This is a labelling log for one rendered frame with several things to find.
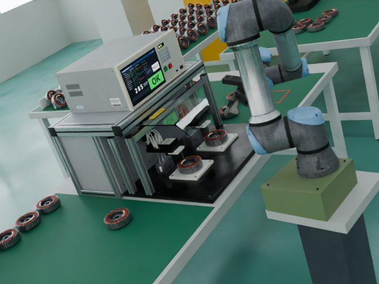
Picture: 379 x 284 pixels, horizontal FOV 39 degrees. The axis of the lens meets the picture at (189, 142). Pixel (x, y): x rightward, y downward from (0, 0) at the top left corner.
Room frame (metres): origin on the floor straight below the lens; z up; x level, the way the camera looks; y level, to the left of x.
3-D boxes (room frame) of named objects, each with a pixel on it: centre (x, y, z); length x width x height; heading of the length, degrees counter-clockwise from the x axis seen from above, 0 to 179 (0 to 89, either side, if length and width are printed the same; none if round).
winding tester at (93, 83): (2.45, 0.19, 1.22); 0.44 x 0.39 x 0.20; 140
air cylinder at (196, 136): (2.42, -0.01, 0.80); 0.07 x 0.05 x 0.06; 140
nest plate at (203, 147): (2.32, -0.13, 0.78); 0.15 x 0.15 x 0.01; 50
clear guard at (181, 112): (2.14, 0.03, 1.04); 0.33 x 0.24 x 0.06; 50
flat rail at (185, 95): (2.29, 0.03, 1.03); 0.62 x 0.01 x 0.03; 140
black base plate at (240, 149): (2.24, -0.04, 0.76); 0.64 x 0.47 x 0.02; 140
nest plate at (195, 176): (2.14, 0.03, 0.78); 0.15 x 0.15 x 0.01; 50
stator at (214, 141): (2.32, -0.13, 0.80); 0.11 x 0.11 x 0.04
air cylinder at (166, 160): (2.23, 0.14, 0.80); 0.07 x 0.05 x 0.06; 140
